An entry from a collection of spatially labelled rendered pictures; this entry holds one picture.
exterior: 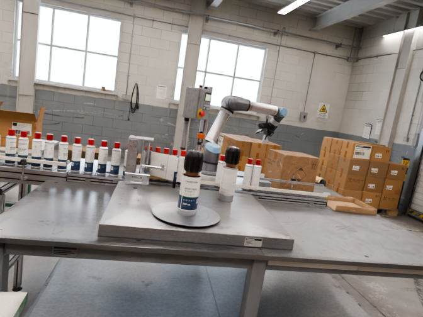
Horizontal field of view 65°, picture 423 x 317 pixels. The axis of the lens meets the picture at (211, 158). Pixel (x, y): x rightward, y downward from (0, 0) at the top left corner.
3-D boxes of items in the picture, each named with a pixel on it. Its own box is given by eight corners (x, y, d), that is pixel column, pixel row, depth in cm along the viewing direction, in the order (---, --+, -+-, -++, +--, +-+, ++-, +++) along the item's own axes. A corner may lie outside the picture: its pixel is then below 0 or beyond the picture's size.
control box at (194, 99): (182, 117, 205) (186, 86, 202) (195, 117, 220) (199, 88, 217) (196, 119, 201) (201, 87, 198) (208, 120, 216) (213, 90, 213)
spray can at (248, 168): (242, 190, 212) (247, 158, 209) (240, 187, 217) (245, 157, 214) (250, 190, 213) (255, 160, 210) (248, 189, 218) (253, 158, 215)
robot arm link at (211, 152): (206, 161, 242) (209, 143, 240) (199, 158, 254) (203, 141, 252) (221, 163, 247) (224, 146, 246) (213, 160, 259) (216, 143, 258)
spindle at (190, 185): (177, 215, 144) (186, 150, 139) (175, 208, 153) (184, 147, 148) (197, 217, 145) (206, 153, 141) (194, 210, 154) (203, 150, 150)
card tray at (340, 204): (335, 211, 214) (336, 205, 213) (316, 199, 239) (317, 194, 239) (376, 215, 219) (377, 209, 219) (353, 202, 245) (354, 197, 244)
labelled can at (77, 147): (69, 172, 193) (72, 137, 190) (71, 170, 198) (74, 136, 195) (78, 173, 194) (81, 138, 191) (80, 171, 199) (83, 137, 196)
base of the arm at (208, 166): (201, 175, 242) (203, 161, 241) (196, 170, 256) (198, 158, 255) (220, 177, 247) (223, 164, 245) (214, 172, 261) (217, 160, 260)
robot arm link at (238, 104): (236, 95, 242) (289, 105, 263) (230, 94, 252) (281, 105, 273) (233, 111, 244) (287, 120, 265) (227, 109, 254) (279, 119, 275)
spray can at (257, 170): (250, 190, 213) (256, 160, 210) (248, 189, 218) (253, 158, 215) (258, 191, 214) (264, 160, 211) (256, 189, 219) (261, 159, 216)
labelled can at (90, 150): (82, 173, 195) (85, 139, 192) (84, 171, 200) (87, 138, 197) (92, 174, 196) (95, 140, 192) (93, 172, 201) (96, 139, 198)
